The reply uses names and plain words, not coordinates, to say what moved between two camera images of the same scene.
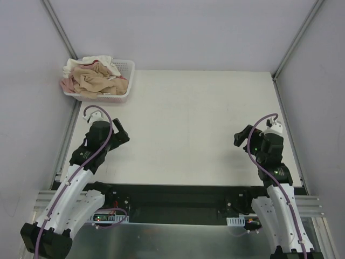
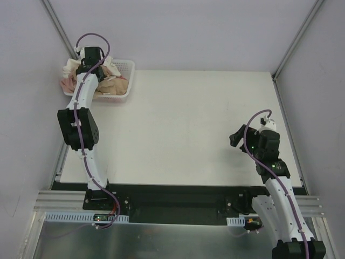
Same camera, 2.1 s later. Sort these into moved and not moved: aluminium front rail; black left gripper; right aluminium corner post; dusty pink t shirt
Moved: black left gripper
Not moved: dusty pink t shirt; aluminium front rail; right aluminium corner post
